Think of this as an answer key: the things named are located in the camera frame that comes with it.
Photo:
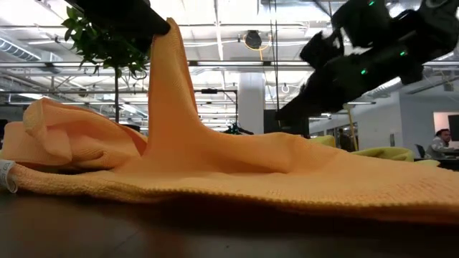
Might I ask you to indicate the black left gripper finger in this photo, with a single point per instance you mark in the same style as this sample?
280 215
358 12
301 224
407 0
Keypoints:
136 18

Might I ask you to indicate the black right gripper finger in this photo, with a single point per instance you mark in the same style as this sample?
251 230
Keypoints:
312 100

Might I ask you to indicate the yellow microfiber towel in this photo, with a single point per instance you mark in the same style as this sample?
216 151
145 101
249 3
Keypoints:
387 154

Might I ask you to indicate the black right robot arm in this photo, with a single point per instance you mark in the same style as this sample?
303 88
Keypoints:
430 21

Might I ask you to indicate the black computer monitor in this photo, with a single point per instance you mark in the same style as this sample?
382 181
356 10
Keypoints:
287 128

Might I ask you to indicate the green potted plant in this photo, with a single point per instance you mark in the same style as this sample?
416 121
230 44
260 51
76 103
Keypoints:
104 46

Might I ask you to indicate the tan slanted pole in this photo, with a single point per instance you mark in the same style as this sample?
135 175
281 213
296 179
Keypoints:
351 132

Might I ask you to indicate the white building column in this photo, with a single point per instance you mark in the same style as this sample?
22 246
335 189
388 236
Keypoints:
251 104

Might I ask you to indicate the person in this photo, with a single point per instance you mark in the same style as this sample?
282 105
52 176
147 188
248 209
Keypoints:
438 145

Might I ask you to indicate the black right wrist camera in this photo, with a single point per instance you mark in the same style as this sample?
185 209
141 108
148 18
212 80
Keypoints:
319 50

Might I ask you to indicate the black ceiling camera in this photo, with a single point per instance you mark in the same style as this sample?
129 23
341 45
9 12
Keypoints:
253 39

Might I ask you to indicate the black metal rig frame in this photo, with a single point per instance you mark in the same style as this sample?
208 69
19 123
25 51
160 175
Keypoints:
209 91

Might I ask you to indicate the dark wall screen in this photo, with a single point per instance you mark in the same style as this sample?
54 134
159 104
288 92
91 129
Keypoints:
454 127

